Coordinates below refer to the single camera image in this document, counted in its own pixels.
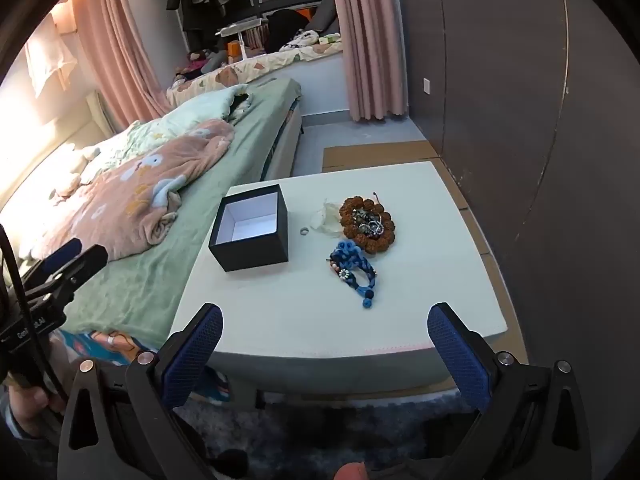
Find white table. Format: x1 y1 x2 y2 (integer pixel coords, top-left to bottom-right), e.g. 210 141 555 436
322 140 531 396

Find cartoon printed sheet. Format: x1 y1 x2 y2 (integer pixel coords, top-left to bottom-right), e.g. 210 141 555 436
62 329 233 403

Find black jewelry box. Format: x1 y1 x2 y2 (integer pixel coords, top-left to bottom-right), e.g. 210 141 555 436
208 184 290 273

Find light green floral quilt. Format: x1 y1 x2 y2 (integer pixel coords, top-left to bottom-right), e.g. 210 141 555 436
80 85 251 181

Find white translucent fabric flower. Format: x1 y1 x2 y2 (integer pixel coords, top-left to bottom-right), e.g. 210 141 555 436
310 199 346 238

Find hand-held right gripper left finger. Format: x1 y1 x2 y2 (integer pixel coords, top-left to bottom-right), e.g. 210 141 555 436
57 302 224 480

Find beige headboard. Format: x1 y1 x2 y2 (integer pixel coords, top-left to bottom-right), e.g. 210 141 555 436
0 90 116 211

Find person's left hand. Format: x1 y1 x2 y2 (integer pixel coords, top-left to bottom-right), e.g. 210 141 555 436
9 385 66 441

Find bed with green sheet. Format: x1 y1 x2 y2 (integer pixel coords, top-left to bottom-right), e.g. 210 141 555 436
0 77 306 351

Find brown seed bead bracelet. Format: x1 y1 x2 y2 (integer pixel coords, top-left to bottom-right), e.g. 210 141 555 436
338 197 396 254

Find blue braided rope bracelet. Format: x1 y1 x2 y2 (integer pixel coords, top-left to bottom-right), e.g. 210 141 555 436
327 239 379 311

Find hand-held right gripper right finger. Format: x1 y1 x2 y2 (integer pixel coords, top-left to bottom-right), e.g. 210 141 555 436
426 302 593 480

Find black cushion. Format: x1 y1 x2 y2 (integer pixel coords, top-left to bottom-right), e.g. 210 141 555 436
266 9 315 55

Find black cable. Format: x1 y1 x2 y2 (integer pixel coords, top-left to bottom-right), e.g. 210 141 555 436
0 224 68 403

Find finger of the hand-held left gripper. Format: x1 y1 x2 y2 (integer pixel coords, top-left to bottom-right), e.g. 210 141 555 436
25 244 109 306
21 238 83 286

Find pink curtain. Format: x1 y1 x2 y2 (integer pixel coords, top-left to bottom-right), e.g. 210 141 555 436
330 0 413 123
70 0 173 136

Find pink floral blanket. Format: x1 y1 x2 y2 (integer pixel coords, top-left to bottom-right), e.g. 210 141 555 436
30 119 236 262

